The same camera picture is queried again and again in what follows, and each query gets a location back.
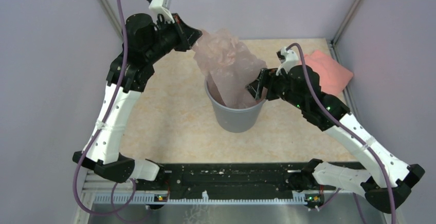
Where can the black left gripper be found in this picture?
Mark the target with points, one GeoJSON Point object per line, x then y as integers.
{"type": "Point", "coordinates": [187, 35]}

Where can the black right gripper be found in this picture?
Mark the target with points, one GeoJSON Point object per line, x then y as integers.
{"type": "Point", "coordinates": [268, 77]}

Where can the translucent pink trash bag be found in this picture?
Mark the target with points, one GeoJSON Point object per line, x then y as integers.
{"type": "Point", "coordinates": [228, 66]}

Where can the grey plastic trash bin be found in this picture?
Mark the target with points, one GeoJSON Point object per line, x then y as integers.
{"type": "Point", "coordinates": [234, 120]}

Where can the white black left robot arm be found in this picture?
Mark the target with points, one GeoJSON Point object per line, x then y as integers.
{"type": "Point", "coordinates": [148, 42]}

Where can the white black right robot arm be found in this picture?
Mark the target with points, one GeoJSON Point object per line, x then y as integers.
{"type": "Point", "coordinates": [384, 180]}

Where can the folded pink cloth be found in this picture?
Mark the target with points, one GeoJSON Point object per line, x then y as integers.
{"type": "Point", "coordinates": [334, 78]}

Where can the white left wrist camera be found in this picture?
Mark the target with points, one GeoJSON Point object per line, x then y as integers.
{"type": "Point", "coordinates": [162, 7]}

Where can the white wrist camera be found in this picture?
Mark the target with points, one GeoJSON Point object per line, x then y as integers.
{"type": "Point", "coordinates": [162, 7]}
{"type": "Point", "coordinates": [288, 59]}

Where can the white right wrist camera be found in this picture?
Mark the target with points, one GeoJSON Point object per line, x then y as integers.
{"type": "Point", "coordinates": [288, 59]}

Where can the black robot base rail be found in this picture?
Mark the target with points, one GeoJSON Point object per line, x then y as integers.
{"type": "Point", "coordinates": [231, 181]}

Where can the white slotted cable duct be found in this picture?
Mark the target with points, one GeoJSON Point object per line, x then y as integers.
{"type": "Point", "coordinates": [156, 199]}

